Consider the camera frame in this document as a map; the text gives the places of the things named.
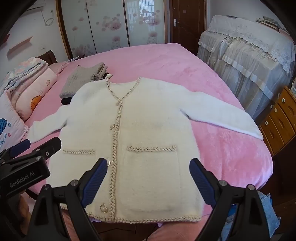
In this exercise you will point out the brown wooden door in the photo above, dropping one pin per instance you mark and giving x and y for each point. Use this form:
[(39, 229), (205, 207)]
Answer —
[(188, 22)]

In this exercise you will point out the lace-covered furniture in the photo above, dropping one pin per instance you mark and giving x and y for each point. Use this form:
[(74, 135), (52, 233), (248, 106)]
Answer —
[(245, 60)]

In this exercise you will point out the dark wooden headboard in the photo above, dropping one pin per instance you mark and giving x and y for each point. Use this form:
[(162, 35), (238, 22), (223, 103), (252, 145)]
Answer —
[(47, 59)]

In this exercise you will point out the floral sliding door wardrobe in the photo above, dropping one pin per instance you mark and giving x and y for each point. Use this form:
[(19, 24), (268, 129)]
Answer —
[(104, 23)]

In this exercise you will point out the folded beige knit sweater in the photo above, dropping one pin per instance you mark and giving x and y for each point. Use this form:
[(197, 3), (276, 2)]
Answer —
[(81, 80)]

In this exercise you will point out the blue jeans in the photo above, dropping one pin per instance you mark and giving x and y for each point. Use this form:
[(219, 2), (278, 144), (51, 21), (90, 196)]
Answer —
[(249, 220)]

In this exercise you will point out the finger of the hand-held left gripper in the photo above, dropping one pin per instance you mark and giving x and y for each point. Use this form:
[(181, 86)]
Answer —
[(49, 146), (19, 146)]

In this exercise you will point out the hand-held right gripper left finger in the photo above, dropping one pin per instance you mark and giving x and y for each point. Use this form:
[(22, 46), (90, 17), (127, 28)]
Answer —
[(98, 172)]

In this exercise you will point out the wooden wall shelf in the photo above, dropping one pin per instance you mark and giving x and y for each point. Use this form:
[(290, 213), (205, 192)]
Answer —
[(19, 47)]

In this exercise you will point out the wooden drawer cabinet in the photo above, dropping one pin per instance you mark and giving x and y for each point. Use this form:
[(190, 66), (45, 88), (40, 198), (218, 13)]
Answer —
[(278, 120)]

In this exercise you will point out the pink fleece blanket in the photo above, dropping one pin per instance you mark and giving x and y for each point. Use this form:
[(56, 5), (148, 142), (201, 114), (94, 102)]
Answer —
[(180, 69)]

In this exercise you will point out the white fuzzy braided-trim cardigan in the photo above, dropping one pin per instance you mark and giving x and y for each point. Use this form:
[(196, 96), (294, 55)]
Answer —
[(143, 150)]

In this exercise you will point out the stack of books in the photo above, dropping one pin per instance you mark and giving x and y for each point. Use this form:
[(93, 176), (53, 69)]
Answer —
[(268, 22)]

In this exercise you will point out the pile of folded quilts pillows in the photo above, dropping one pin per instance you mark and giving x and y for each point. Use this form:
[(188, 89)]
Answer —
[(27, 85)]

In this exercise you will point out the dark folded cloth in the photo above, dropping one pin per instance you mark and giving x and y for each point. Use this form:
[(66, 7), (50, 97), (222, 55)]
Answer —
[(66, 101)]

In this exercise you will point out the white air conditioner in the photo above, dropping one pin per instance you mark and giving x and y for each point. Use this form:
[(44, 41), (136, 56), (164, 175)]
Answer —
[(34, 4)]

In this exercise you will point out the pink cartoon print pillow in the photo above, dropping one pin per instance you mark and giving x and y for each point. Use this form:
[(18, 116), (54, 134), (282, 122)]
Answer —
[(10, 129)]

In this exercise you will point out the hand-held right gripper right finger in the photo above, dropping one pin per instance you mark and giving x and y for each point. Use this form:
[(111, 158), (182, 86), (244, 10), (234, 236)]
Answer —
[(198, 173)]

